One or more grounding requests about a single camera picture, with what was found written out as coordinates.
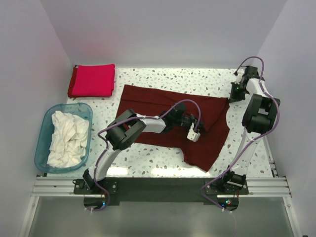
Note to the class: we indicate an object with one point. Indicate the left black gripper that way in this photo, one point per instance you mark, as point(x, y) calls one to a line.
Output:
point(192, 119)

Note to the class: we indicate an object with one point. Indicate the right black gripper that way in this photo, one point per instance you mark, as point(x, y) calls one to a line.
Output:
point(233, 97)

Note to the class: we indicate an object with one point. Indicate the dark red t-shirt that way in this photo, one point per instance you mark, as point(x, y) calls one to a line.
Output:
point(152, 102)

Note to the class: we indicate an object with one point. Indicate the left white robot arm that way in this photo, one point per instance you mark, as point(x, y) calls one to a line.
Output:
point(126, 128)

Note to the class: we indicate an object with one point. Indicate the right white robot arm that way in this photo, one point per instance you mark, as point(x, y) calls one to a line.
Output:
point(258, 119)

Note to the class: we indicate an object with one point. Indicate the blue plastic basket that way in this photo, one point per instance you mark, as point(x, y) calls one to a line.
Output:
point(47, 129)

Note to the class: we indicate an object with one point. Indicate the folded pink red t-shirt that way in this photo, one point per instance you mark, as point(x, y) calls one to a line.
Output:
point(92, 81)

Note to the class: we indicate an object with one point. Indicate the crumpled white t-shirt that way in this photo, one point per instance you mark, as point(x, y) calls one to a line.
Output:
point(69, 140)

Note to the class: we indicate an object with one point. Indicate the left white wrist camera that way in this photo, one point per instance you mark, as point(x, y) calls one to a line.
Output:
point(192, 135)

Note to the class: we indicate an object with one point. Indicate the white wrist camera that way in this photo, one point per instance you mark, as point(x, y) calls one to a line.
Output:
point(239, 77)
point(192, 135)

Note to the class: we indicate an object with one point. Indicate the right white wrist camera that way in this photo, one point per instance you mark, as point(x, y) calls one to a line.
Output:
point(239, 77)

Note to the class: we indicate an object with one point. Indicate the aluminium frame rail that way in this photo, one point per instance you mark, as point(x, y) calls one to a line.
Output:
point(68, 186)

